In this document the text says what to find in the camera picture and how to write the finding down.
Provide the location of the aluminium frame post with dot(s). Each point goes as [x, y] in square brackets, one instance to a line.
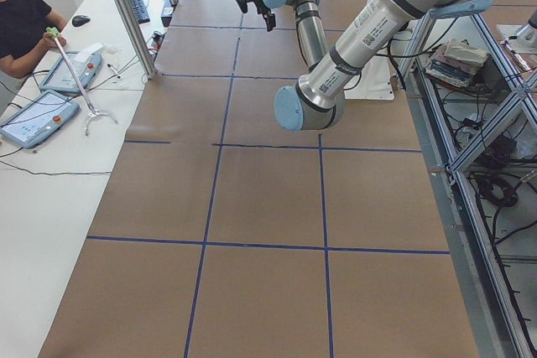
[135, 34]

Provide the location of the near teach pendant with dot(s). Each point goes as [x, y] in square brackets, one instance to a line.
[38, 120]

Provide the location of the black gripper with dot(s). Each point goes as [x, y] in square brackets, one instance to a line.
[263, 8]

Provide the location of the stack of books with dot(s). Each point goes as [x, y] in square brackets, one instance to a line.
[456, 63]

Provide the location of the black computer mouse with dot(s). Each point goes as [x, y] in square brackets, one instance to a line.
[79, 20]

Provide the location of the black keyboard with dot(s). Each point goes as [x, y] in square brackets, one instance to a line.
[139, 11]

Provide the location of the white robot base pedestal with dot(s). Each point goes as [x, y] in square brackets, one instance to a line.
[374, 82]

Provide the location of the person in black shirt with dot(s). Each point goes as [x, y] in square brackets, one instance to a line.
[24, 36]

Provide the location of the reacher grabber stick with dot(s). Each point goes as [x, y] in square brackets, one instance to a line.
[93, 114]

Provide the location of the aluminium frame rail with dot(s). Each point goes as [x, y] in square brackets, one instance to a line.
[483, 139]

